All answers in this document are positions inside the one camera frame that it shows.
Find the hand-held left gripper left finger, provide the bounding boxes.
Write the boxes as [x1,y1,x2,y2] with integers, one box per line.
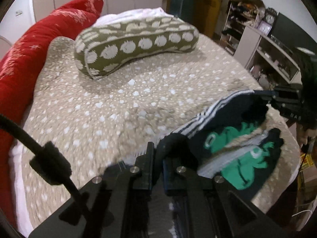
[28,141,155,238]

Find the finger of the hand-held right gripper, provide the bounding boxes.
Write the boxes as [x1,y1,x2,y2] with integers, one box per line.
[254,90,281,106]

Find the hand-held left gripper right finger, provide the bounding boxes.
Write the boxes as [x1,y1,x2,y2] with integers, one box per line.
[158,139,281,238]

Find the navy pants with green frogs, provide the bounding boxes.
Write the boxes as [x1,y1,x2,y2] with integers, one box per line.
[119,89,285,191]

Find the white shelf unit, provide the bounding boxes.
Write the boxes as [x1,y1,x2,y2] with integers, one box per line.
[219,0,303,90]

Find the yellow box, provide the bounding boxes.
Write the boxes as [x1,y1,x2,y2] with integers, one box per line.
[300,152,317,170]

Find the framed picture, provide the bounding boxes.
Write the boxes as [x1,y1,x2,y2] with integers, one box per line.
[258,20,272,36]

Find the black screen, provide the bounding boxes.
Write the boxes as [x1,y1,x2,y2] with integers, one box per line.
[270,12,317,60]

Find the beige spotted bedspread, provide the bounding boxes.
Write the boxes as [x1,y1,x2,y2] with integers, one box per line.
[21,33,301,236]

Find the round clock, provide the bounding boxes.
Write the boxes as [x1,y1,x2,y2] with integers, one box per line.
[265,9,278,25]

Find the olive pillow with white dots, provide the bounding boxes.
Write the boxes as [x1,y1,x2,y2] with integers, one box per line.
[74,16,200,80]

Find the white bed sheet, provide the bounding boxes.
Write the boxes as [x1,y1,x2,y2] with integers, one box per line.
[95,7,174,26]

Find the red blanket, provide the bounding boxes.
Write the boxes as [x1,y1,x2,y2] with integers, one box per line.
[0,0,104,228]

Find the black cable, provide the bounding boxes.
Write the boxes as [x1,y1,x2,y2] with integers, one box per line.
[0,114,87,219]

